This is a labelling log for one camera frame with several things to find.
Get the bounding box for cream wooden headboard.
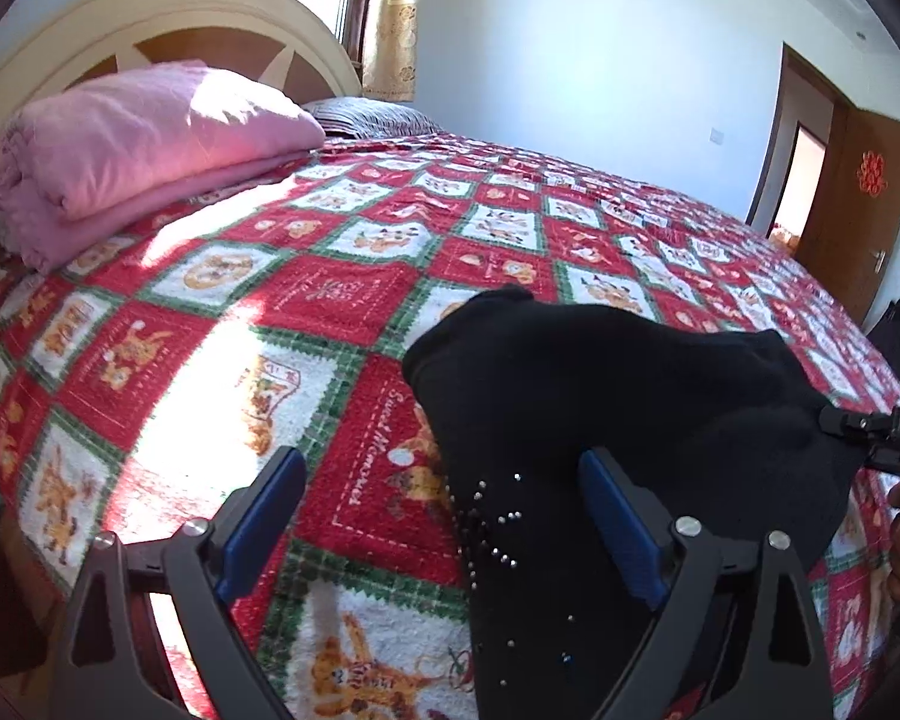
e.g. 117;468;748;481
0;0;365;241

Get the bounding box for pink folded blanket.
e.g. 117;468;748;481
0;60;327;275

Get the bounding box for beige patterned curtain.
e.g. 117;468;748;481
360;0;421;102

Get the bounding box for black pants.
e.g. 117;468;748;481
401;285;867;720

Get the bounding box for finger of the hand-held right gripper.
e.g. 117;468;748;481
817;405;897;442

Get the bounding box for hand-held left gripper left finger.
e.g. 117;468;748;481
49;446;307;720

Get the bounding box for red checkered printed blanket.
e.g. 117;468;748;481
0;131;900;720

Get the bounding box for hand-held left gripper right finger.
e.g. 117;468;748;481
579;446;833;720

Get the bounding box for striped pillow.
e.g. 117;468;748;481
300;96;447;140

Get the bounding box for dark brown door frame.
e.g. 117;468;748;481
745;41;850;241

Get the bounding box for brown wooden door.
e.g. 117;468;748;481
795;101;900;327

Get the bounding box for red door ornament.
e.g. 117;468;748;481
856;151;892;197

